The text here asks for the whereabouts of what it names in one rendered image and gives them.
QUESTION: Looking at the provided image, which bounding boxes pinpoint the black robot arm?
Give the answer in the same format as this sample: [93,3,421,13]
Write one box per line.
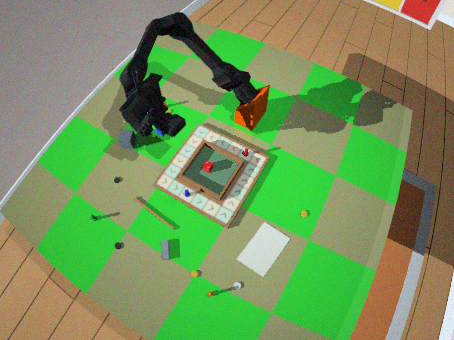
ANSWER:
[119,12,261,137]

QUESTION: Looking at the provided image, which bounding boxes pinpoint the red die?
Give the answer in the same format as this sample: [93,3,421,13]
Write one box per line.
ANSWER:
[202,160,213,173]

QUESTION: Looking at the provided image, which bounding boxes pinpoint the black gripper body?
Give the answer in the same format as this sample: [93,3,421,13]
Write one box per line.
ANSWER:
[148,96,186,137]

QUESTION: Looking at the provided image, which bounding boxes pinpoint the blue die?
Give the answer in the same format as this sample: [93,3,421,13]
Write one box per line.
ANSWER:
[156,128,166,137]

